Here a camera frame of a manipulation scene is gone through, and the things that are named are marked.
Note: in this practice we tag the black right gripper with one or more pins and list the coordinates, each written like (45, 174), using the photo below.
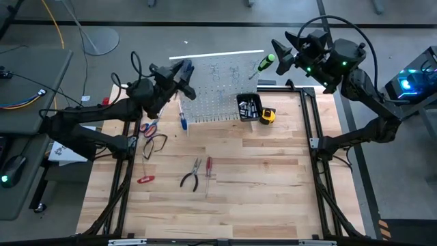
(315, 54)

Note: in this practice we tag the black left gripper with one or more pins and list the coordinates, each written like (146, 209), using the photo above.
(165, 78)

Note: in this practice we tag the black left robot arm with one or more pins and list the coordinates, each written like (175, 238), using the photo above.
(85, 118)

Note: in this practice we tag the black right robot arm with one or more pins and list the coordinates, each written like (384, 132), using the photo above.
(375, 131)

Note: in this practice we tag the metal peg hook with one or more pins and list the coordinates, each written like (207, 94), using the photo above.
(203, 98)
(221, 95)

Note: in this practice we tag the white perforated pegboard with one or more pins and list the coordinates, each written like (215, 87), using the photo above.
(205, 82)

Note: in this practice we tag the black plastic bin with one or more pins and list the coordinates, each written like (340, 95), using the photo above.
(247, 96)

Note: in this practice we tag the yellow black tape measure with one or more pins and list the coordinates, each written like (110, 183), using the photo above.
(268, 116)

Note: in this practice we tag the red plastic clip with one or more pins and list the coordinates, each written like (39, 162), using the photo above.
(106, 101)

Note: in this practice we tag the grey round-base floor stand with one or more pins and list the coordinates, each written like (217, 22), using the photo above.
(102, 41)

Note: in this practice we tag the small white tag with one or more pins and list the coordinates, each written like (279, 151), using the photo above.
(85, 98)

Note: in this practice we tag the black lit computer case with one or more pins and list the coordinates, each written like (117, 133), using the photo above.
(413, 85)

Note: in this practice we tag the white printed box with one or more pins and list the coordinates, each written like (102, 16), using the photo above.
(65, 153)

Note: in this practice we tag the grey desk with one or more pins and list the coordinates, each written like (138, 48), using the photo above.
(30, 85)

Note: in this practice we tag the grey metal stand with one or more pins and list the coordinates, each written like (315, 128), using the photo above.
(428, 126)

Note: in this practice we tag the small black desk device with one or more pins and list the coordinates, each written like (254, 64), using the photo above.
(5, 73)

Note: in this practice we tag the black computer mouse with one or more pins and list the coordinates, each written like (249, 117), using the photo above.
(13, 169)

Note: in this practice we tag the black leg with caster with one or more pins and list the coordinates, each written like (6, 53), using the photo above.
(40, 207)

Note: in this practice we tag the black mat with hazard stripes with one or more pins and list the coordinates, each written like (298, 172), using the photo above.
(409, 232)

